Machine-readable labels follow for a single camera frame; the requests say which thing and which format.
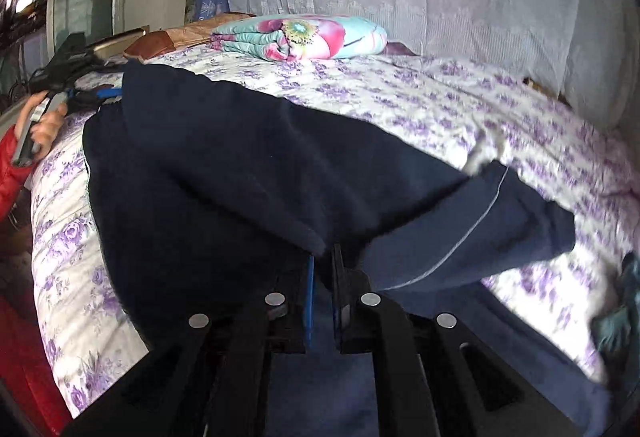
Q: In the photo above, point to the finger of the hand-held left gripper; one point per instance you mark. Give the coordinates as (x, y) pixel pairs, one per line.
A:
(107, 93)

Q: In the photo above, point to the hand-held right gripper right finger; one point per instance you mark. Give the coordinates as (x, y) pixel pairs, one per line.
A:
(339, 302)

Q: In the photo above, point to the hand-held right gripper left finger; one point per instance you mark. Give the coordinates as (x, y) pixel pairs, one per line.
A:
(309, 307)

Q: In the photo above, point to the navy blue pants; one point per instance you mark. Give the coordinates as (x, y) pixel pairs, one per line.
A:
(240, 197)

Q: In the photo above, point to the person's red sleeved left forearm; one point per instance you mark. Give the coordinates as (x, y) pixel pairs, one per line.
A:
(10, 177)

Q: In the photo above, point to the person's left hand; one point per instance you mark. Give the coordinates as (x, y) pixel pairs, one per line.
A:
(50, 127)

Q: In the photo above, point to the brown cushion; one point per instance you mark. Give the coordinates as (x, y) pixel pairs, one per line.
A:
(165, 39)

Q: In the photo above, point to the folded colourful floral blanket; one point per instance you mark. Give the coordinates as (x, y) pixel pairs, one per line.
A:
(310, 37)

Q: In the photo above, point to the purple floral bed sheet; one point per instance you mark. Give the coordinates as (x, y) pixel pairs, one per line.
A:
(425, 107)

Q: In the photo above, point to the teal cloth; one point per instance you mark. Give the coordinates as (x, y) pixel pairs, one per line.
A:
(620, 317)

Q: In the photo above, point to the person's red jacket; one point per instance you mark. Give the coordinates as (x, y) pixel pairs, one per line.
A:
(25, 367)

